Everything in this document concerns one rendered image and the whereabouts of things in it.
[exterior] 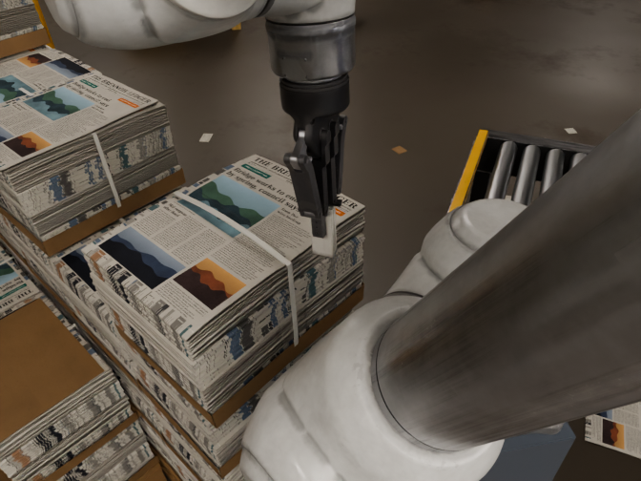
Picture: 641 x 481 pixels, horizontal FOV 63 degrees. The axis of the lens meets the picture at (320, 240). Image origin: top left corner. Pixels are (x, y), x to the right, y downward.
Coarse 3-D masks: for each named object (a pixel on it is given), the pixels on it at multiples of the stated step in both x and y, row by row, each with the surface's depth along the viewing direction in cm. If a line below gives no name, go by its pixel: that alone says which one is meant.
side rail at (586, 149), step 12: (492, 132) 158; (504, 132) 158; (492, 144) 157; (516, 144) 154; (528, 144) 152; (540, 144) 151; (552, 144) 151; (564, 144) 151; (576, 144) 151; (492, 156) 159; (516, 156) 156; (540, 156) 153; (480, 168) 163; (492, 168) 161; (516, 168) 158; (540, 168) 155; (564, 168) 153; (540, 180) 158
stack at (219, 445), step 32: (0, 224) 141; (32, 256) 128; (64, 256) 117; (64, 288) 118; (96, 320) 109; (128, 352) 108; (128, 384) 130; (160, 384) 98; (160, 416) 118; (192, 416) 93; (160, 448) 141; (192, 448) 109; (224, 448) 95; (192, 480) 129; (224, 480) 103
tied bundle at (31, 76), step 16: (0, 64) 144; (16, 64) 143; (32, 64) 143; (48, 64) 142; (64, 64) 142; (80, 64) 142; (0, 80) 135; (16, 80) 135; (32, 80) 135; (48, 80) 134; (64, 80) 134; (0, 96) 128; (16, 96) 128
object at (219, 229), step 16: (192, 192) 94; (176, 208) 90; (192, 208) 90; (224, 208) 90; (208, 224) 86; (224, 224) 86; (240, 224) 86; (224, 240) 83; (240, 240) 83; (272, 240) 83; (256, 256) 80; (272, 256) 80; (288, 256) 80; (272, 272) 77; (288, 288) 82; (288, 304) 84; (304, 304) 87; (288, 320) 85; (304, 320) 89; (288, 336) 88
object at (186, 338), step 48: (96, 240) 85; (144, 240) 84; (192, 240) 83; (96, 288) 89; (144, 288) 76; (192, 288) 75; (240, 288) 75; (144, 336) 83; (192, 336) 70; (240, 336) 78; (192, 384) 78; (240, 384) 83
